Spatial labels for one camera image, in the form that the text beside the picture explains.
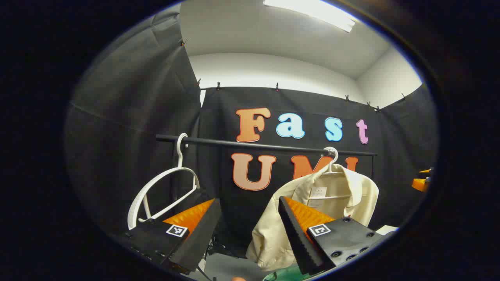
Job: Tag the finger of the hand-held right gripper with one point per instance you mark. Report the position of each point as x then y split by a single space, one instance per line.
425 171
420 184

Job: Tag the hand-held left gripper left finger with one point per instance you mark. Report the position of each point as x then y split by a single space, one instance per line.
197 242

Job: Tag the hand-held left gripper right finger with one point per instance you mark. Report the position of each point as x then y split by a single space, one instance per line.
297 238

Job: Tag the cream jacket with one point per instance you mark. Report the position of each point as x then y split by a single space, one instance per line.
273 226

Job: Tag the green laundry hamper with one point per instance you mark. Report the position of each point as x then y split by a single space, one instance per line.
289 274

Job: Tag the white plastic jacket hanger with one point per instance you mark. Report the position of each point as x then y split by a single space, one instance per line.
330 168

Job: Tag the white empty plastic hanger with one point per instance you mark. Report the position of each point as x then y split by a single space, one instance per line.
180 156

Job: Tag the black clothes rack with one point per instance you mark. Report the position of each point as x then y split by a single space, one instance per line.
234 143

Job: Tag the black backdrop stand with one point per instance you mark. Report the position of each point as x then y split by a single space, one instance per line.
211 248

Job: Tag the black backdrop cloth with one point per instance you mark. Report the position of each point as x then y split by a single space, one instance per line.
148 117

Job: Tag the row of black backdrop clips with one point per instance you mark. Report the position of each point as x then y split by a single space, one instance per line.
218 86

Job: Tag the ceiling light panel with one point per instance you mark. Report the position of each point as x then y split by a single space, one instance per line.
312 9

